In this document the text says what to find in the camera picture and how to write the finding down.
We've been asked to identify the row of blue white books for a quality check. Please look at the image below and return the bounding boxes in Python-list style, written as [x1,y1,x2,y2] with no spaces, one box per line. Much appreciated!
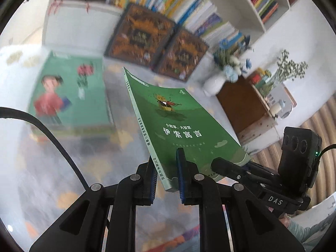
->
[178,0,251,51]

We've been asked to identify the small colourful box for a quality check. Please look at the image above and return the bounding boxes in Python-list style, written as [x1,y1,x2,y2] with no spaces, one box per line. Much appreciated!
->
[251,68,273,96]

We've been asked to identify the person's right hand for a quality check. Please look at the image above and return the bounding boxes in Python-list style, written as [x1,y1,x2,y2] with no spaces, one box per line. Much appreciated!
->
[278,213,292,227]

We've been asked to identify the small white figurine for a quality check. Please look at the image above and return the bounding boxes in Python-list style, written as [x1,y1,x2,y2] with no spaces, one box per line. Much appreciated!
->
[270,100,286,116]

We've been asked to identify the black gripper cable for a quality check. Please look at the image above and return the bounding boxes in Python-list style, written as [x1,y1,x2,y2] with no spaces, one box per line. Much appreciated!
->
[0,107,88,191]
[318,144,336,159]

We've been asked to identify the brown wooden cabinet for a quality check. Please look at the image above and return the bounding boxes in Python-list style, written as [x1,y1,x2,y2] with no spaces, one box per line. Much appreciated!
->
[216,77,277,145]

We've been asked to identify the white ceramic vase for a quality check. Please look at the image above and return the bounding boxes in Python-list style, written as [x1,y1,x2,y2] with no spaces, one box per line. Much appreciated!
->
[203,71,227,97]

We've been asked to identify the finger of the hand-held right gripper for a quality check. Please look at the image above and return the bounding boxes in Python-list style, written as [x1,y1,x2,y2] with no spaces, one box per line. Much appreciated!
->
[245,160,280,180]
[211,157,263,189]

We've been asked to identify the white bookshelf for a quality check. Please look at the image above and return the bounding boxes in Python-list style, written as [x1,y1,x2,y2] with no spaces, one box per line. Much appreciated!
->
[42,0,305,58]

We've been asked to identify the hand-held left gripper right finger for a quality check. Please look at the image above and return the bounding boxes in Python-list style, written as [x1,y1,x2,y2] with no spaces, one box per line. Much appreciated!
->
[175,148,305,252]

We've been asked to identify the glass vase with dried sprigs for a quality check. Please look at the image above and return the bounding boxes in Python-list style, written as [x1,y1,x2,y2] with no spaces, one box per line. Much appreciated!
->
[272,49,309,90]

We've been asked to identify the blue and white flowers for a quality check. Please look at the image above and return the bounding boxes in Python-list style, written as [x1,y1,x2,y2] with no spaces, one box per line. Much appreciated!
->
[212,37,253,82]

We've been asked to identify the stack of thin books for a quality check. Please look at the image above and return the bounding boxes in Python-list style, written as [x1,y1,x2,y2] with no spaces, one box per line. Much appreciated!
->
[28,52,116,137]

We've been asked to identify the red string ornament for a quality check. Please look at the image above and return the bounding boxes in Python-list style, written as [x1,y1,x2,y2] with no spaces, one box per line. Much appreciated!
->
[49,0,92,15]

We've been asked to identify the dark ornate hardcover book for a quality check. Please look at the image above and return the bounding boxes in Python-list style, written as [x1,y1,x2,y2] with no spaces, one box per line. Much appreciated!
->
[104,4,177,70]
[153,29,210,82]

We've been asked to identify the row of red blue books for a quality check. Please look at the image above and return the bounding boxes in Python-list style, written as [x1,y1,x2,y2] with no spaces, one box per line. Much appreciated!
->
[247,0,279,25]

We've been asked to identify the person's right forearm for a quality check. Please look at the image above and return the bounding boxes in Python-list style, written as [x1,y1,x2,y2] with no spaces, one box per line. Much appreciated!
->
[285,217,323,243]

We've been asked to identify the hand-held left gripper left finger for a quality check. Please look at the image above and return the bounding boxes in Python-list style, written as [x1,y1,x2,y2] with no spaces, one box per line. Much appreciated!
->
[29,160,159,252]

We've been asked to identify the dark green paperback book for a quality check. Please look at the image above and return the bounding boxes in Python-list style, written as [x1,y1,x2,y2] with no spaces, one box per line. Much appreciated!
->
[123,67,252,193]

